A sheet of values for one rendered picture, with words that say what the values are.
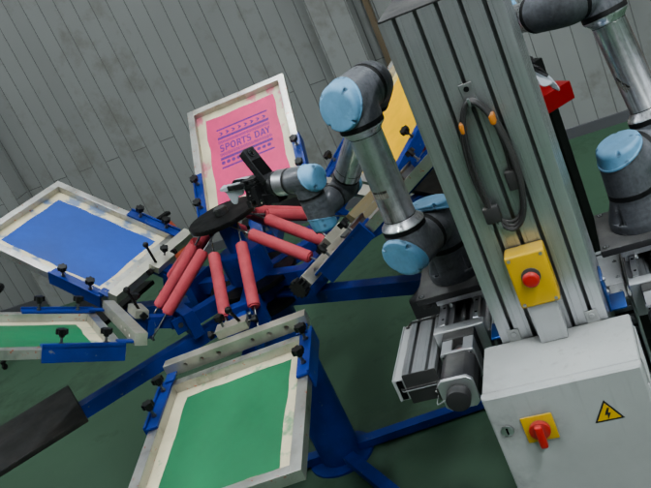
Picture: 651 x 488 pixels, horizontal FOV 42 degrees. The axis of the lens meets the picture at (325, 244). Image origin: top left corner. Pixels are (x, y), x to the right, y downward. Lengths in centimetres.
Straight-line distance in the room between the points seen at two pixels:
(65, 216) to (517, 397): 307
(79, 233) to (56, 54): 329
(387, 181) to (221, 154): 254
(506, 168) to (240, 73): 517
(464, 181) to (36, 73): 603
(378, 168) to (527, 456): 76
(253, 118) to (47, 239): 124
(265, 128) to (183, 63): 256
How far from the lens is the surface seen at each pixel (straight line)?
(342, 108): 205
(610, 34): 227
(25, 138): 788
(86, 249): 429
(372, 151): 210
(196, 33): 694
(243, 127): 464
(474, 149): 185
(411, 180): 268
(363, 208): 306
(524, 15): 224
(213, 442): 279
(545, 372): 192
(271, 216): 354
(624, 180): 223
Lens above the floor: 229
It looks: 20 degrees down
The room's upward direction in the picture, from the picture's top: 25 degrees counter-clockwise
